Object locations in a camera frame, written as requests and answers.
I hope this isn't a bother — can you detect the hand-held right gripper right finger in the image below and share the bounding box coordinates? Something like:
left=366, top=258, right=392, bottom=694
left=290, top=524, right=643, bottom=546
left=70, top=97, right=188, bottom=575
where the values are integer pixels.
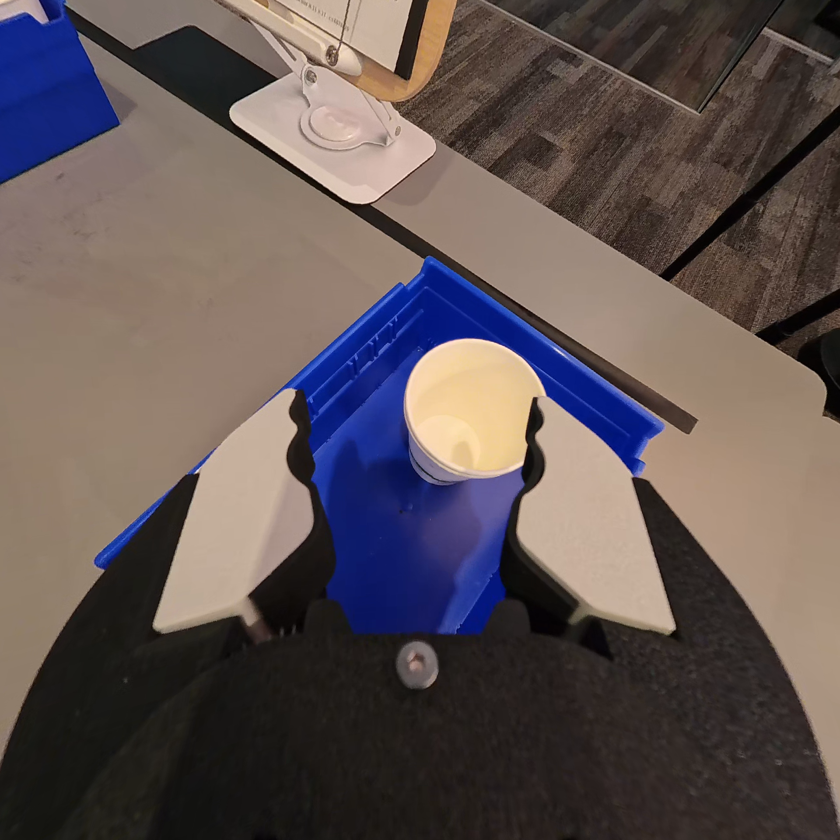
left=503, top=397, right=679, bottom=640

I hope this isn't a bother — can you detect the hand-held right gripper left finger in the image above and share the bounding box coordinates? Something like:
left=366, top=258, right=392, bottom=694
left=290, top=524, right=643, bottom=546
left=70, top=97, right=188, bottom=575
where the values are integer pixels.
left=153, top=388, right=336, bottom=636

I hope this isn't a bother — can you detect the blue plastic bin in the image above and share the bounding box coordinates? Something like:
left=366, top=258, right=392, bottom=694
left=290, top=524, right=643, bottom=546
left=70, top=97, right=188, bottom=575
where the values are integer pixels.
left=0, top=0, right=122, bottom=185
left=95, top=256, right=666, bottom=639

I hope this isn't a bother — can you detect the white paper cup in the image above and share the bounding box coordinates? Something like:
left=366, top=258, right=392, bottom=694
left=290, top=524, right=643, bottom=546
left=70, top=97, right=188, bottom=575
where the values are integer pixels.
left=403, top=339, right=547, bottom=487

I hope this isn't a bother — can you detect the black round stand base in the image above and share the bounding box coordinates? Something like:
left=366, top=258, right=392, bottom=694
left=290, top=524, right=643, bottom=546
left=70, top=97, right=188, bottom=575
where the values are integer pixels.
left=819, top=335, right=840, bottom=421

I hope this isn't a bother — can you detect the black flat mat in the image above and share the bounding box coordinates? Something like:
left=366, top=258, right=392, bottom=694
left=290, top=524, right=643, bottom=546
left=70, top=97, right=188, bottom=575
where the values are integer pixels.
left=66, top=7, right=699, bottom=434

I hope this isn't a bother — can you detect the printed instruction sign board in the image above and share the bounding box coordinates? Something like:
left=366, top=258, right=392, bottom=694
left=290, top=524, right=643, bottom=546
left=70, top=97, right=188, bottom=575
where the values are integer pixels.
left=217, top=0, right=424, bottom=67

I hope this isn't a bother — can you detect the white mount plate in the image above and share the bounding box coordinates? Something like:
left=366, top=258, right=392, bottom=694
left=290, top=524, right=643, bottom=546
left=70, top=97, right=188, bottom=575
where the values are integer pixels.
left=230, top=59, right=438, bottom=204

